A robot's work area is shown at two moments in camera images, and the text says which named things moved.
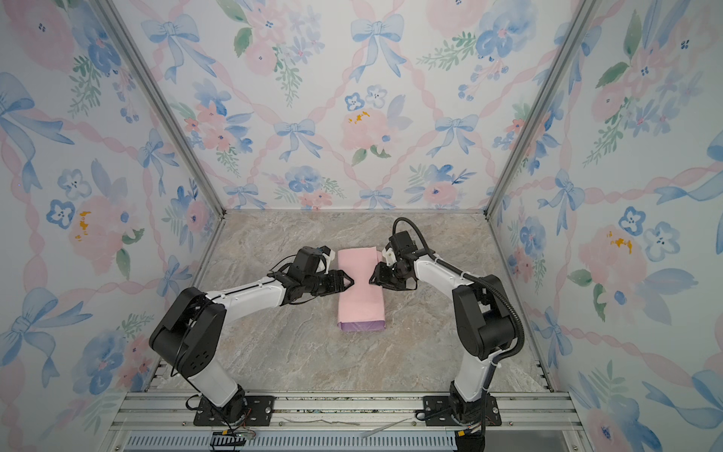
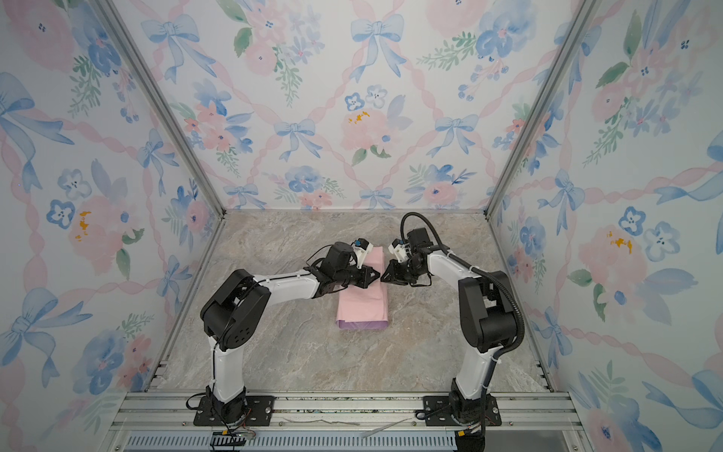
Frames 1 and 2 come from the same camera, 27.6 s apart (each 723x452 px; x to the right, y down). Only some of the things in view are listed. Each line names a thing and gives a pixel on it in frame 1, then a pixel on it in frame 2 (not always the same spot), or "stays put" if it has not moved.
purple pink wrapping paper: x=361 y=305 stays put
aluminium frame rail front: x=347 y=411 stays put
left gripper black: x=337 y=282 to x=365 y=271
